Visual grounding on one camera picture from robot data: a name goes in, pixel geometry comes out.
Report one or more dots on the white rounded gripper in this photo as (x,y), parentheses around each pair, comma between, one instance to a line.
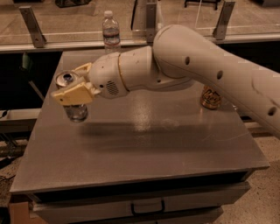
(105,75)

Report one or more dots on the silver blue redbull can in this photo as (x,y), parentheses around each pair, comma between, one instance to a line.
(71,95)

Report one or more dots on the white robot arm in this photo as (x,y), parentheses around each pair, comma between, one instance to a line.
(178,57)

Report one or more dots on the clear plastic water bottle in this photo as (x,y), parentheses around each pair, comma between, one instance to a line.
(111,32)

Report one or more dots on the gold soda can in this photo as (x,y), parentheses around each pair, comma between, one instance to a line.
(210,99)

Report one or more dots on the left metal bracket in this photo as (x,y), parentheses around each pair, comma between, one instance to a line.
(37,37)

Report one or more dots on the metal bracket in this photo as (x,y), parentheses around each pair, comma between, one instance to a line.
(220,29)
(151,14)
(37,37)

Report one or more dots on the metal rail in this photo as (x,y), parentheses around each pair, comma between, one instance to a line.
(79,45)

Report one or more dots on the middle metal bracket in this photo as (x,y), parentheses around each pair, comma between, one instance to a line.
(151,14)

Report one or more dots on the grey drawer with black handle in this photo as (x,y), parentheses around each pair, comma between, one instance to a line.
(192,205)

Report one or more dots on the right metal bracket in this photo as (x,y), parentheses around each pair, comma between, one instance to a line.
(220,29)

